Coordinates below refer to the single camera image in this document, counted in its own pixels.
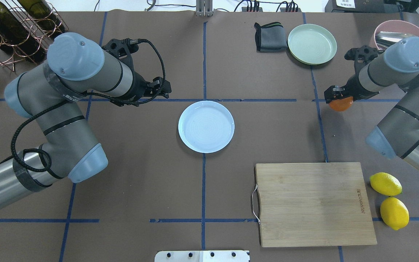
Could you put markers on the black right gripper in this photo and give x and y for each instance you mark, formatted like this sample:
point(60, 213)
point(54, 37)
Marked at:
point(351, 90)

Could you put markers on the wooden cutting board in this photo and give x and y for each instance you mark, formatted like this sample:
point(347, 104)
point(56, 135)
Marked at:
point(313, 205)

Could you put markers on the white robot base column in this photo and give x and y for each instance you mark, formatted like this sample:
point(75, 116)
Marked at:
point(203, 256)

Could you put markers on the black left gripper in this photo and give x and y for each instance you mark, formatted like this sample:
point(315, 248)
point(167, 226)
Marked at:
point(139, 88)

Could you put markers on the light blue plate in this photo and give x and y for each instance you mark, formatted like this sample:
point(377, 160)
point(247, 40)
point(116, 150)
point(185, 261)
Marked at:
point(206, 126)

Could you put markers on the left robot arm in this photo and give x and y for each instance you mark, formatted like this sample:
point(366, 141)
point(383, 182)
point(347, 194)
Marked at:
point(56, 141)

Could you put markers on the dark green wine bottle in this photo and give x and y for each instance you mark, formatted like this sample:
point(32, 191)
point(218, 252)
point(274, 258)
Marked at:
point(17, 35)

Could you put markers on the pink bowl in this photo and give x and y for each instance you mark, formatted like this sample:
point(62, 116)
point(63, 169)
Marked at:
point(394, 26)

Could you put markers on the orange mandarin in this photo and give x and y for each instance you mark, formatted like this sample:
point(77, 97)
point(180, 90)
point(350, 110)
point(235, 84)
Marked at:
point(341, 105)

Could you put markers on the copper wire bottle rack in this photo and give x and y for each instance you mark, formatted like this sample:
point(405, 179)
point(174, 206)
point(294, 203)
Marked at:
point(16, 34)

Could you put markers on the metal scoop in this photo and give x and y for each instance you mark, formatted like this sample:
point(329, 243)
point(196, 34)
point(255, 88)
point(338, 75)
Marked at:
point(385, 39)

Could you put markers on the aluminium frame post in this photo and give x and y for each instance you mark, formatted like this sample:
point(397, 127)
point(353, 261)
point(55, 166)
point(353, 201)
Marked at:
point(204, 8)

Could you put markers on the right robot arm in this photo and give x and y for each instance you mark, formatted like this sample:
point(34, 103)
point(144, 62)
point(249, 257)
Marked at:
point(397, 134)

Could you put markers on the yellow lemon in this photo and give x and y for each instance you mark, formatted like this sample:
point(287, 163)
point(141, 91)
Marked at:
point(386, 184)
point(394, 213)

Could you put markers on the light green plate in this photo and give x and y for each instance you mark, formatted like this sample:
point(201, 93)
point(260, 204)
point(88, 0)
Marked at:
point(312, 44)

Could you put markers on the dark grey folded cloth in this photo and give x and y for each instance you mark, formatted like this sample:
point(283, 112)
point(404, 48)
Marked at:
point(270, 38)

